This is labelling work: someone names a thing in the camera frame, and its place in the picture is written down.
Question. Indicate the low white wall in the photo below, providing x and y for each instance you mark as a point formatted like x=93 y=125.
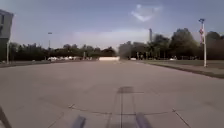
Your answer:
x=109 y=58

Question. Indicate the tall thin tower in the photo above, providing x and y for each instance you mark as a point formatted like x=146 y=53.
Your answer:
x=150 y=35

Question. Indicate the street lamp pole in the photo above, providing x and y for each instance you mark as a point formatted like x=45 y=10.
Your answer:
x=49 y=41

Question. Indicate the robot's own part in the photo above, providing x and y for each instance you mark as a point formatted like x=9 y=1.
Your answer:
x=78 y=122
x=143 y=120

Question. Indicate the row of trees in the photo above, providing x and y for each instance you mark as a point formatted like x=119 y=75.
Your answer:
x=173 y=45

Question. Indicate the white pole with red sign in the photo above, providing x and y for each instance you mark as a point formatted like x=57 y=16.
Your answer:
x=203 y=40

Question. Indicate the grey building with window rows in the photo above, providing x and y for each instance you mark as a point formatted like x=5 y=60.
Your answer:
x=4 y=25

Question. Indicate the grass strip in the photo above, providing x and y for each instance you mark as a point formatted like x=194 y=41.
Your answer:
x=193 y=66

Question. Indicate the grey paved plaza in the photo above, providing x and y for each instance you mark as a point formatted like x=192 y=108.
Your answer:
x=100 y=83

